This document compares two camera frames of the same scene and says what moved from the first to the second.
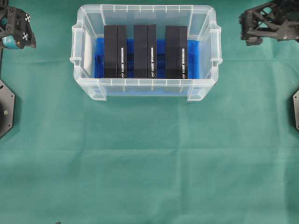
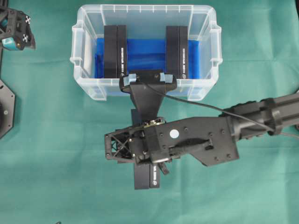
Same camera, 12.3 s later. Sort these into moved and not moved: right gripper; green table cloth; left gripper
Moved: right gripper
Not moved: left gripper; green table cloth
